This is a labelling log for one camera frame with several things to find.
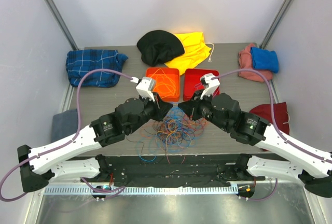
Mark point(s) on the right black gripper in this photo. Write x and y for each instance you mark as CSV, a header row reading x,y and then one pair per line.
x,y
192,107

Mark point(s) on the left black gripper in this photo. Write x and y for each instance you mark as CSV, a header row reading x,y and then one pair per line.
x,y
160,107

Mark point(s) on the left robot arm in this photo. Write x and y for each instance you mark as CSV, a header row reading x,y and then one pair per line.
x,y
38,166

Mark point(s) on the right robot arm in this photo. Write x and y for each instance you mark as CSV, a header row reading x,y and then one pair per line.
x,y
303,164

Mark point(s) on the red plastic box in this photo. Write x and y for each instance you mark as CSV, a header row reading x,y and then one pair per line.
x,y
192,81

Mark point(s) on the orange plastic box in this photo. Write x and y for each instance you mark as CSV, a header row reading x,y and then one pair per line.
x,y
167,82

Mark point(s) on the yellow cloth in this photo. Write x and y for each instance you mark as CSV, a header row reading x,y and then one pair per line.
x,y
196,51

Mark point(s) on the black cloth hat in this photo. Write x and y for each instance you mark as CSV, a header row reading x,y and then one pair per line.
x,y
158,46

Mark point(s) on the pink cloth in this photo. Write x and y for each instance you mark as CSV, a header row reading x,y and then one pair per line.
x,y
245,62

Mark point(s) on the dark red cloth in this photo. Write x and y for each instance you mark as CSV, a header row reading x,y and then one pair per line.
x,y
280,114

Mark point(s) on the grey cloth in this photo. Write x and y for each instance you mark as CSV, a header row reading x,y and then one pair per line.
x,y
64,124

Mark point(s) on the blue plaid cloth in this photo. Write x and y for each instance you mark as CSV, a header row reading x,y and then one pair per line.
x,y
80,62

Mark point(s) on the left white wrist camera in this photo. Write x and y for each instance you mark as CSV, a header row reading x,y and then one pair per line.
x,y
145,87

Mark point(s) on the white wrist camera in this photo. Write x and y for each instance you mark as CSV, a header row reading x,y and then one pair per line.
x,y
210,83
145,87

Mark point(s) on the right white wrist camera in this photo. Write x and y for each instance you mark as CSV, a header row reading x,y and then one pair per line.
x,y
210,83

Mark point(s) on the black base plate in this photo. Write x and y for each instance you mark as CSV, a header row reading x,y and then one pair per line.
x,y
174,171

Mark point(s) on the white cable duct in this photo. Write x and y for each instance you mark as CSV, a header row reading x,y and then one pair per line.
x,y
85,190

